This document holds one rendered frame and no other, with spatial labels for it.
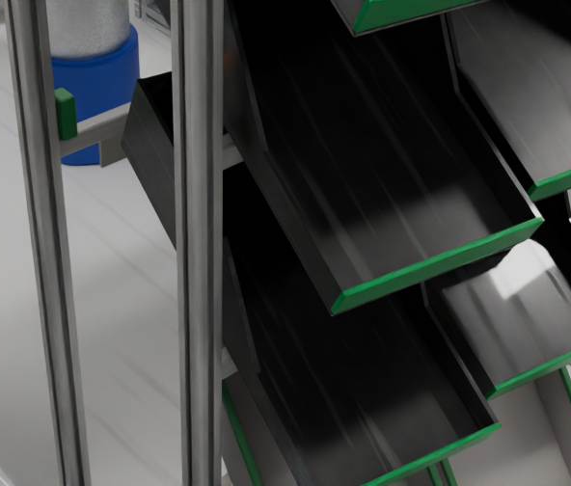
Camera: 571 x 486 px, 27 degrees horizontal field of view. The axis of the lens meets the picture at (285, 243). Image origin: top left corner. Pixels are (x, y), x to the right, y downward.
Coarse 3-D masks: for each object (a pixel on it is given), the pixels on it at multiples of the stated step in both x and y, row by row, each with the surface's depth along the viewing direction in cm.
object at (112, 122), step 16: (112, 112) 83; (80, 128) 81; (96, 128) 82; (112, 128) 83; (64, 144) 81; (80, 144) 82; (224, 144) 66; (224, 160) 66; (240, 160) 67; (224, 352) 76; (224, 368) 76
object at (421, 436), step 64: (128, 128) 79; (256, 192) 82; (256, 256) 79; (256, 320) 77; (320, 320) 78; (384, 320) 79; (256, 384) 73; (320, 384) 76; (384, 384) 77; (448, 384) 78; (320, 448) 74; (384, 448) 75; (448, 448) 74
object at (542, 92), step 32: (512, 0) 78; (544, 0) 79; (448, 32) 71; (480, 32) 76; (512, 32) 76; (544, 32) 77; (480, 64) 74; (512, 64) 75; (544, 64) 76; (480, 96) 70; (512, 96) 74; (544, 96) 74; (512, 128) 72; (544, 128) 73; (512, 160) 69; (544, 160) 72; (544, 192) 69
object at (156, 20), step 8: (136, 0) 188; (144, 0) 187; (136, 8) 189; (144, 8) 188; (152, 8) 186; (136, 16) 190; (144, 16) 189; (152, 16) 187; (160, 16) 185; (152, 24) 188; (160, 24) 186; (168, 32) 185
